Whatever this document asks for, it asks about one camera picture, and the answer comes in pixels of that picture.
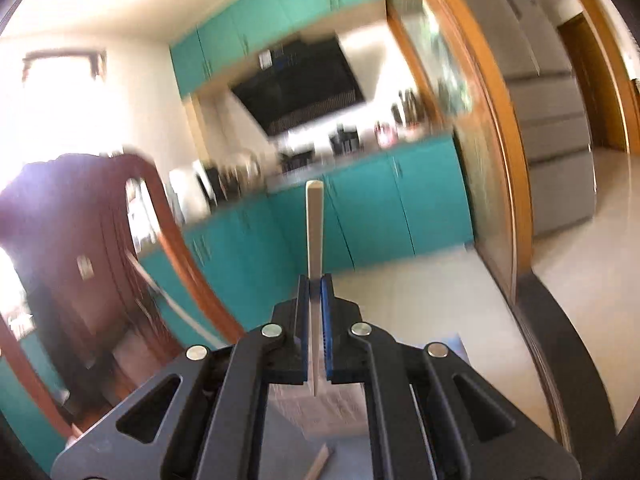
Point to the black range hood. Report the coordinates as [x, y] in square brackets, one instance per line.
[306, 81]

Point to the beige chopstick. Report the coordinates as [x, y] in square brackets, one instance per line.
[317, 467]
[314, 236]
[179, 311]

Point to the black cooking pot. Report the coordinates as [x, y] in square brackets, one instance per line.
[344, 141]

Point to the blue striped table cloth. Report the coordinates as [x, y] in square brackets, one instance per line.
[288, 454]

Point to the black wok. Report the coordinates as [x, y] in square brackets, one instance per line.
[291, 160]

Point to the white plastic utensil basket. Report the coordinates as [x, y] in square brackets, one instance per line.
[336, 411]

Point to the teal kitchen cabinets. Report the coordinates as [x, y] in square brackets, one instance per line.
[244, 27]
[410, 201]

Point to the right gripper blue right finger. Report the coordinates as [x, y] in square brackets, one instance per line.
[431, 415]

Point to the teal lower kitchen cabinets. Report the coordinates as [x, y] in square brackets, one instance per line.
[410, 201]

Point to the glass sliding door wooden frame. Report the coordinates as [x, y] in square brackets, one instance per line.
[462, 88]

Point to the silver refrigerator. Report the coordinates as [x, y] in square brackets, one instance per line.
[549, 108]

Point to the teal upper kitchen cabinets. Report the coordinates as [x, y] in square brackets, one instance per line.
[244, 27]

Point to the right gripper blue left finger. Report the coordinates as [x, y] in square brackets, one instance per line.
[198, 418]

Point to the wooden interior door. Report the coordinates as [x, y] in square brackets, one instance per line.
[598, 91]

